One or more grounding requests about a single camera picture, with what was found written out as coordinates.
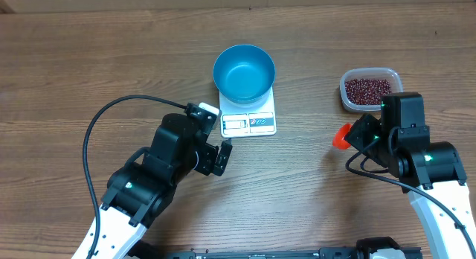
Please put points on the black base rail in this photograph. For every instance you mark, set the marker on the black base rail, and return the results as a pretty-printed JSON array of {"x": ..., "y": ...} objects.
[{"x": 374, "y": 247}]

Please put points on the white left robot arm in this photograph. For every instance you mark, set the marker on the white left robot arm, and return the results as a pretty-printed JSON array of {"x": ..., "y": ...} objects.
[{"x": 143, "y": 188}]

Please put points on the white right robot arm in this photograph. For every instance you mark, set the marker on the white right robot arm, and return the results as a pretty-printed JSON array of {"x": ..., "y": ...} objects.
[{"x": 430, "y": 173}]

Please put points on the orange plastic measuring scoop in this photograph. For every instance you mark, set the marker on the orange plastic measuring scoop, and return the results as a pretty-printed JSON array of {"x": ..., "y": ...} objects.
[{"x": 339, "y": 141}]

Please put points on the pile of red beans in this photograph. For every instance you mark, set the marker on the pile of red beans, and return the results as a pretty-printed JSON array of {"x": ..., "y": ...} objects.
[{"x": 367, "y": 91}]

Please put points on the white digital kitchen scale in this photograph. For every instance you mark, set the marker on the white digital kitchen scale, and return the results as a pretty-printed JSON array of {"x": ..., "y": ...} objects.
[{"x": 248, "y": 120}]

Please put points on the blue bowl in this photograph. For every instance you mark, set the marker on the blue bowl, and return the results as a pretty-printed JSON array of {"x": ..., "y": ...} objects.
[{"x": 244, "y": 73}]

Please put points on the clear plastic bean container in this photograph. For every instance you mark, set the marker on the clear plastic bean container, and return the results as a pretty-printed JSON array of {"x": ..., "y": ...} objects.
[{"x": 368, "y": 73}]

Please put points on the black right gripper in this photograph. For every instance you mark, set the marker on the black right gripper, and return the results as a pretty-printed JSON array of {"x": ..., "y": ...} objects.
[{"x": 361, "y": 132}]

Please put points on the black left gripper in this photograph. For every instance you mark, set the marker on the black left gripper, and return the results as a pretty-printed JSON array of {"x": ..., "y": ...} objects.
[{"x": 209, "y": 154}]

